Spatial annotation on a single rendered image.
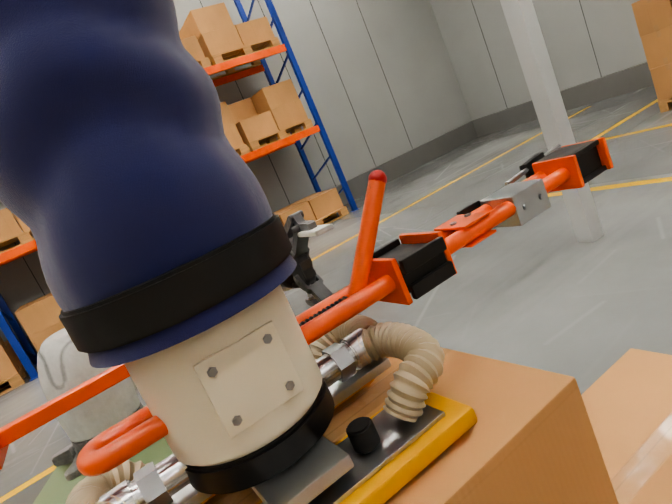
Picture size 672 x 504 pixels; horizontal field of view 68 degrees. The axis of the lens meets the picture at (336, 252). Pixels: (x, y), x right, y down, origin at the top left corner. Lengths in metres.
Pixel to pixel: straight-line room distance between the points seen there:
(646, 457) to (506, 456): 0.59
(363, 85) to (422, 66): 1.74
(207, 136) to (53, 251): 0.16
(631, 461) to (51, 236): 0.97
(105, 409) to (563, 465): 0.89
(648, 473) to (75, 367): 1.08
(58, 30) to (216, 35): 8.22
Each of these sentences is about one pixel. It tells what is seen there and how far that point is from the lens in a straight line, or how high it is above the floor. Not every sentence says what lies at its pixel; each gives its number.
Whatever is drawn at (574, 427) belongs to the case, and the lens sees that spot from 0.60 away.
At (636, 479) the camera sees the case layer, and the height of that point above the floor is 0.54.
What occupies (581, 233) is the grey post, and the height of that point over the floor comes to 0.07.
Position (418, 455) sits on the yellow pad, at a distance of 0.50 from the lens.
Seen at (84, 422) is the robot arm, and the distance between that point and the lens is 1.19.
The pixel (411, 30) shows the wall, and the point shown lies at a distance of 12.41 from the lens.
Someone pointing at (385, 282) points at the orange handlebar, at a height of 1.09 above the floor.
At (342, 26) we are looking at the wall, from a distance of 11.37.
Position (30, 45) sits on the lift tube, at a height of 1.40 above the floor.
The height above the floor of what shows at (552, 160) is 1.10.
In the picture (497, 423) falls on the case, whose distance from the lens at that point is 0.55.
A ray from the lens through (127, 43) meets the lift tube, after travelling 0.45.
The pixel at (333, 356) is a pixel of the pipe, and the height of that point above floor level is 1.04.
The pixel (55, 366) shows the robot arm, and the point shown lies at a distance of 1.18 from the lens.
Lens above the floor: 1.26
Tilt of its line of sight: 12 degrees down
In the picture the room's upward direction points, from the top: 23 degrees counter-clockwise
